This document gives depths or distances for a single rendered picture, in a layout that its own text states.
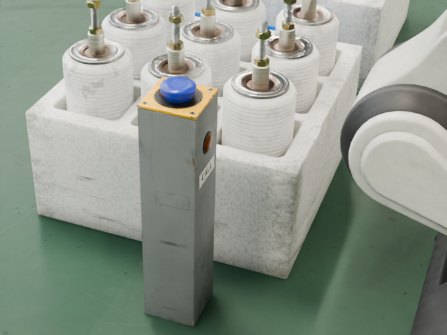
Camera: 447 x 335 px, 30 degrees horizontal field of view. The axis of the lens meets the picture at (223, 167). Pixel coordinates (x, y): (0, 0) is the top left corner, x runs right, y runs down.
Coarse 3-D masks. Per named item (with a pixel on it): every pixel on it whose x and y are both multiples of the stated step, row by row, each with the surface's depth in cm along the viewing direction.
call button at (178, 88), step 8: (168, 80) 92; (176, 80) 92; (184, 80) 92; (192, 80) 92; (160, 88) 91; (168, 88) 91; (176, 88) 91; (184, 88) 91; (192, 88) 91; (168, 96) 91; (176, 96) 90; (184, 96) 90; (192, 96) 92
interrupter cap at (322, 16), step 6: (294, 6) 129; (300, 6) 129; (318, 6) 129; (294, 12) 127; (300, 12) 128; (318, 12) 127; (324, 12) 127; (330, 12) 127; (294, 18) 125; (300, 18) 125; (306, 18) 126; (312, 18) 126; (318, 18) 125; (324, 18) 125; (330, 18) 125; (300, 24) 124; (306, 24) 124; (312, 24) 123; (318, 24) 124
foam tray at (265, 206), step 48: (48, 96) 118; (336, 96) 121; (48, 144) 116; (96, 144) 113; (336, 144) 130; (48, 192) 122; (96, 192) 118; (240, 192) 109; (288, 192) 106; (240, 240) 113; (288, 240) 111
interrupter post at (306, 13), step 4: (304, 0) 125; (308, 0) 124; (312, 0) 124; (316, 0) 125; (304, 4) 125; (308, 4) 125; (312, 4) 125; (316, 4) 125; (304, 8) 125; (308, 8) 125; (312, 8) 125; (304, 12) 126; (308, 12) 125; (312, 12) 125; (304, 16) 126; (308, 16) 126; (312, 16) 126
